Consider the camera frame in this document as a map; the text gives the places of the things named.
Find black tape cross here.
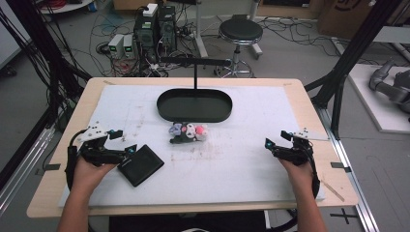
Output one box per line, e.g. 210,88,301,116
330,207,360,225

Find aluminium floor rail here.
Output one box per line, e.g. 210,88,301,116
316,105,381,232
0,125,56,217

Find thin wooden stick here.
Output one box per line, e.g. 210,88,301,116
320,179,346,203

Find person's left hand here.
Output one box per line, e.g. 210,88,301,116
71,156,119,195

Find white platform board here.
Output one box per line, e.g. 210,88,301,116
347,63,410,135

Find black metal frame post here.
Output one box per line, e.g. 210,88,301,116
304,0,404,140

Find black round stool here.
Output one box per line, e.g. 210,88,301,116
214,17,265,79

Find pastel plush keychain bundle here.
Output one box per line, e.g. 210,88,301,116
167,121,210,145

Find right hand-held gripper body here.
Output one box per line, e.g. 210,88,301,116
273,129,331,167

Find black square wallet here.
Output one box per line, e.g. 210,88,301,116
116,144,165,189

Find black frame with cable bundle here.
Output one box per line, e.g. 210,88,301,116
0,0,93,130

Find cardboard box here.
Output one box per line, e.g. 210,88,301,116
316,0,393,41

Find black oval tray with stand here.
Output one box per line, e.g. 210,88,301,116
156,56,234,125

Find grey bench power supply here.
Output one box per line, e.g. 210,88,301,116
107,33,126,60
122,34,136,60

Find white table mat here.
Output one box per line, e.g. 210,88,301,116
57,84,326,209

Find person's dark clothing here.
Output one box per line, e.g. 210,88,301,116
108,211,268,232

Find black computer tower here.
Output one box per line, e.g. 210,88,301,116
132,12,160,63
157,5,178,53

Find left hand-held gripper cable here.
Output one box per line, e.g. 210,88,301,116
65,129,90,191

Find tangle of floor cables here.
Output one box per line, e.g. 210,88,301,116
86,6,381,78

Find white box on tower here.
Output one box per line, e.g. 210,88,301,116
142,3,160,18

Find person's right hand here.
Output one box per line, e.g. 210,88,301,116
278,158,321,198

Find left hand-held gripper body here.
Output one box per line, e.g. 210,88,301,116
76,121,130,168

